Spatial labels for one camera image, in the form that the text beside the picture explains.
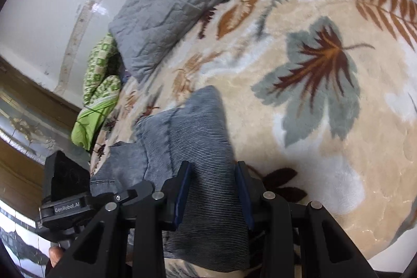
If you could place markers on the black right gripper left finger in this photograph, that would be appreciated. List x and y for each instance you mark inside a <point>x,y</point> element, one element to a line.
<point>176,190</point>

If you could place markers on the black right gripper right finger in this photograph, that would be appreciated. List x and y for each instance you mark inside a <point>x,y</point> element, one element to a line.
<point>250,191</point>

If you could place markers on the grey-blue denim pants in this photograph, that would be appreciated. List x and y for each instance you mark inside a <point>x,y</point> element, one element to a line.
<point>213,233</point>

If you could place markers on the person's left hand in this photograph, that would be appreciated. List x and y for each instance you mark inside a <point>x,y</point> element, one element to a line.
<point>55,254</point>

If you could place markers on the brown wooden door with glass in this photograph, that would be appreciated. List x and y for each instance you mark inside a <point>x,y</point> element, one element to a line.
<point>34,124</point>

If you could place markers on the green patterned cloth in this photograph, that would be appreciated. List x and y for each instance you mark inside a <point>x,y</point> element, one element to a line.
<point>101,88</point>

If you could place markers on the beige leaf-pattern fleece blanket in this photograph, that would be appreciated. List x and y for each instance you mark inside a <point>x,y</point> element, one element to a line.
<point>319,94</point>

